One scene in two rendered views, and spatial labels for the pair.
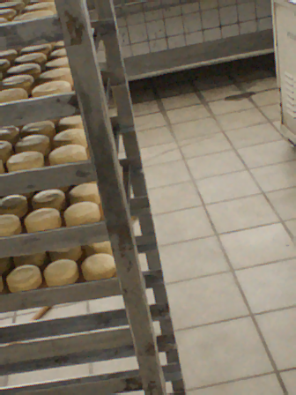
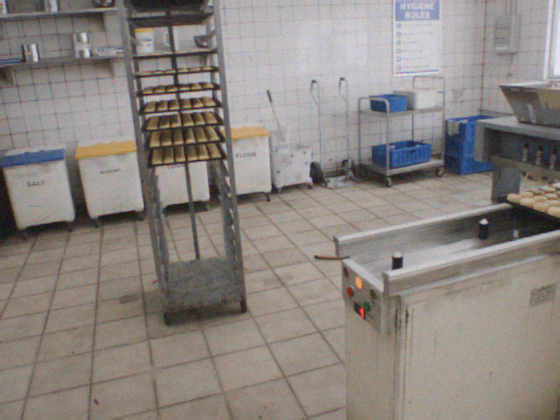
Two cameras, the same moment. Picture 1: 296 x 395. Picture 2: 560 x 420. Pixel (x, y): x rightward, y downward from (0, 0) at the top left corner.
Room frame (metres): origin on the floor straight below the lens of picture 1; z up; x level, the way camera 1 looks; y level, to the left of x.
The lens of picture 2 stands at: (0.74, -2.49, 1.47)
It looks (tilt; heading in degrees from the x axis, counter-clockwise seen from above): 18 degrees down; 75
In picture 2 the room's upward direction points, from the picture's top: 4 degrees counter-clockwise
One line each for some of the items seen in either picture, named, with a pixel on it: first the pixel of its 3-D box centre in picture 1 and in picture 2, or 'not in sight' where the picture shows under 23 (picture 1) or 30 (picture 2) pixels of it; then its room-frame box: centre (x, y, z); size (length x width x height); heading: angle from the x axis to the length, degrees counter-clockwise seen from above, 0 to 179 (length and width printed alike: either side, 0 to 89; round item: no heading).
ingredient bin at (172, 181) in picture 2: not in sight; (178, 171); (1.02, 2.42, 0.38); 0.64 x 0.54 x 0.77; 91
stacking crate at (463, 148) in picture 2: not in sight; (473, 144); (4.47, 2.34, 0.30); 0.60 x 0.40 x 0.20; 2
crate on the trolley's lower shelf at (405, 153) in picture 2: not in sight; (401, 153); (3.52, 2.38, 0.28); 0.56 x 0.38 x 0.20; 10
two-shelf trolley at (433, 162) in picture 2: not in sight; (401, 129); (3.53, 2.38, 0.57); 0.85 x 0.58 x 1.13; 9
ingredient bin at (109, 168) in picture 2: not in sight; (112, 180); (0.37, 2.40, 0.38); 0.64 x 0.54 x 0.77; 93
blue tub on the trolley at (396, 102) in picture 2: not in sight; (388, 103); (3.33, 2.33, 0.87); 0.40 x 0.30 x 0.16; 95
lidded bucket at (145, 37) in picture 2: not in sight; (142, 41); (0.84, 2.62, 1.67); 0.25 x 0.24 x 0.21; 2
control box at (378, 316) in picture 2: not in sight; (364, 294); (1.30, -1.30, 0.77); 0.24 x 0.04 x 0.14; 94
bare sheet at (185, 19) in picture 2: not in sight; (170, 21); (0.96, 0.34, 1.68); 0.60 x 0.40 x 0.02; 86
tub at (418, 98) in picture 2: not in sight; (414, 98); (3.70, 2.41, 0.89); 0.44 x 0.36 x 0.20; 100
